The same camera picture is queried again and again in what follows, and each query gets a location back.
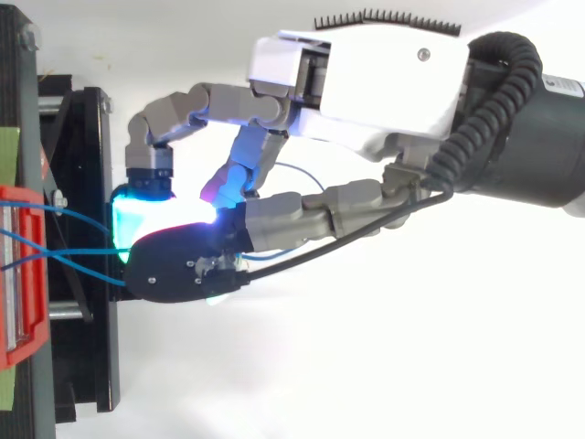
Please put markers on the red bin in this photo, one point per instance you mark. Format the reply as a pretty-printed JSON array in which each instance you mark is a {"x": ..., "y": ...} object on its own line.
[{"x": 33, "y": 274}]

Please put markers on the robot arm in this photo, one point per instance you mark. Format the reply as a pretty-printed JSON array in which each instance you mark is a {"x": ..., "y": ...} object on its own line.
[{"x": 539, "y": 146}]

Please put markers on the black stand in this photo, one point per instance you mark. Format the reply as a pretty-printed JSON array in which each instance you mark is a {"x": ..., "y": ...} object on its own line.
[{"x": 87, "y": 183}]

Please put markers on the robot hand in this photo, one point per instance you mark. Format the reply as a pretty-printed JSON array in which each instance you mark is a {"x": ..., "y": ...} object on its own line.
[{"x": 379, "y": 82}]

